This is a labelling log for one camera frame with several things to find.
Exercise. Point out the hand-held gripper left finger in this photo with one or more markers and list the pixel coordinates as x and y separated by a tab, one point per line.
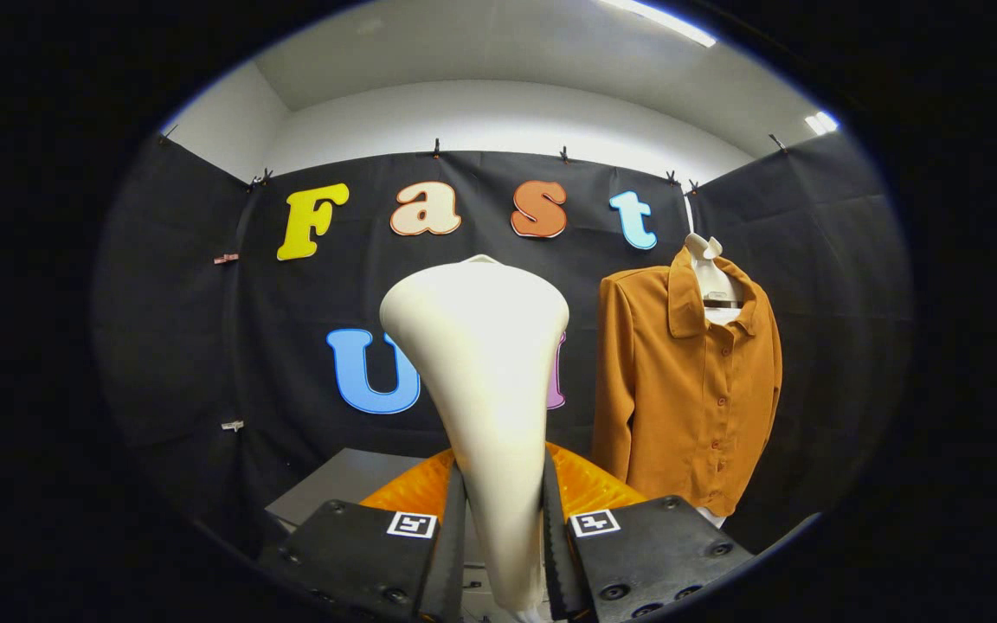
360	558

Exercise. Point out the brown button shirt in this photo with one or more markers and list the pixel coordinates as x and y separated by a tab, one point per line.
680	407

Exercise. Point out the black backdrop cloth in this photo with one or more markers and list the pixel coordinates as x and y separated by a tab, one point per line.
291	303

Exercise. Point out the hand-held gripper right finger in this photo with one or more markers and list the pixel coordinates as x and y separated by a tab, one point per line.
646	554

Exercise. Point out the white garment steamer head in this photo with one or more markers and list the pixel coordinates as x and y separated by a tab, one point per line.
481	372

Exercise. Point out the small ceiling light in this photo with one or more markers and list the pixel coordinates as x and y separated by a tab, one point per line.
820	122

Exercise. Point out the long ceiling light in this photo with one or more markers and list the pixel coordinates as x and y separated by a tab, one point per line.
659	19

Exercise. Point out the pink clip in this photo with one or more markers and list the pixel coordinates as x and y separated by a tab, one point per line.
226	258

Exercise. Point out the white clothes hanger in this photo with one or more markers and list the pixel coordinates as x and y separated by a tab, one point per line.
706	272

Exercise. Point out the white inner cloth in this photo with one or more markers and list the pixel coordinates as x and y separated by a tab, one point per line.
710	517

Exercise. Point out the grey table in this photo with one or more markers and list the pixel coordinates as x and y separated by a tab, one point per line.
343	484

